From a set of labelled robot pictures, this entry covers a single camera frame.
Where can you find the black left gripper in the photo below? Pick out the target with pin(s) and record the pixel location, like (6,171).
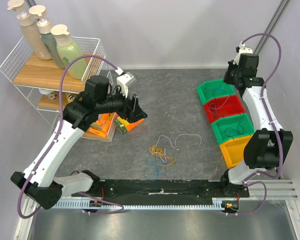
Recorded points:
(132,111)

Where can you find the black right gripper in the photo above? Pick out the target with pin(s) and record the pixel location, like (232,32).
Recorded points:
(230,75)

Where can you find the green storage bin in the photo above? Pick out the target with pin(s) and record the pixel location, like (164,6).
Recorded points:
(230,127)
(212,89)

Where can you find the red storage bin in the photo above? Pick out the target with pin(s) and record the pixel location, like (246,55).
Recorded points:
(222,107)

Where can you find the yellow storage bin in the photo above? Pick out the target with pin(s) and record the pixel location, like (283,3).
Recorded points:
(233,150)

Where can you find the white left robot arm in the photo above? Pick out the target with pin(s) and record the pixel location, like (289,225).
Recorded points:
(38,180)

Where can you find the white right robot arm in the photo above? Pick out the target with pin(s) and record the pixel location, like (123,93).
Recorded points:
(269,145)

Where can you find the orange yellow crayon box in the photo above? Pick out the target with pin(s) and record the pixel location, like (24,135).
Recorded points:
(124,126)

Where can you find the orange boxes on shelf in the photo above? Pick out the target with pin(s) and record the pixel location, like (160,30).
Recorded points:
(104,127)

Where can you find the white cup on shelf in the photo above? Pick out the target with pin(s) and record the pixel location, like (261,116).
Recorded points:
(50,94)

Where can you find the light green pump bottle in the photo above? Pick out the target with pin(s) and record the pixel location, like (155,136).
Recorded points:
(69,50)

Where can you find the grey-green pump bottle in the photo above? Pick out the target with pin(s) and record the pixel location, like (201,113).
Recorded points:
(44,25)

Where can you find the beige pump bottle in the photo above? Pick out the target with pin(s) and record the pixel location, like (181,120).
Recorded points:
(29,29)

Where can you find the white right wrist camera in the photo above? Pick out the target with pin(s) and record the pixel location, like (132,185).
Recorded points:
(241,49)

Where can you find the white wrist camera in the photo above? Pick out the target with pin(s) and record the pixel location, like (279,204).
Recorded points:
(124,80)
(241,49)

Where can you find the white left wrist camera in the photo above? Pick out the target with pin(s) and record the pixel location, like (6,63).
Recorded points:
(124,80)

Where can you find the white wire shelf rack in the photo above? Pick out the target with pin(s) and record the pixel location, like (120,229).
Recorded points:
(28,73)

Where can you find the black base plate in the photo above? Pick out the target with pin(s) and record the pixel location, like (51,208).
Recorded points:
(164,191)

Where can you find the grey cable duct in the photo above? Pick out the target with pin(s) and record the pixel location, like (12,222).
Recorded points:
(89,204)

